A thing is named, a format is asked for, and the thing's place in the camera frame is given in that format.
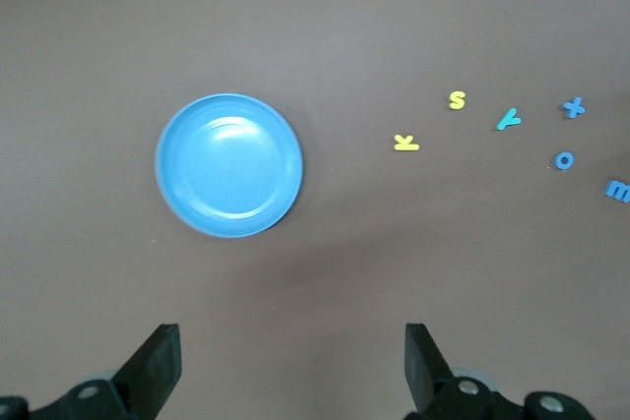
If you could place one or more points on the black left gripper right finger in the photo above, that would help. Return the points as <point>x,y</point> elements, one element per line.
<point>425,371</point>

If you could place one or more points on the blue round plate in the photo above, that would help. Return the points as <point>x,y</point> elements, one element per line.
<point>229,165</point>

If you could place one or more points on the yellow foam letter s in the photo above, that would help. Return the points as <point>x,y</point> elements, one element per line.
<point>457,100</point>

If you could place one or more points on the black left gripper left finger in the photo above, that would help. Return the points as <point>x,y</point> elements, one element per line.
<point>152,371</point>

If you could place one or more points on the blue foam letter o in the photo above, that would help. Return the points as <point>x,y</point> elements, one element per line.
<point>556,160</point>

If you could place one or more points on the blue foam letter x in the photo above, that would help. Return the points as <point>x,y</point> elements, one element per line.
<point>573,107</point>

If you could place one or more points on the yellow foam letter k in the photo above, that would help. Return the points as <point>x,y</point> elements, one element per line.
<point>406,144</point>

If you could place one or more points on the blue foam letter m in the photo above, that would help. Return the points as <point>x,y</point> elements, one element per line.
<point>615,190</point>

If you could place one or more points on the brown table cover sheet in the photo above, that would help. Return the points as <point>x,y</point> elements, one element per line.
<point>344,267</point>

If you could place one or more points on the teal foam letter y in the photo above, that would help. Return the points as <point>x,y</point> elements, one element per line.
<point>508,118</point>

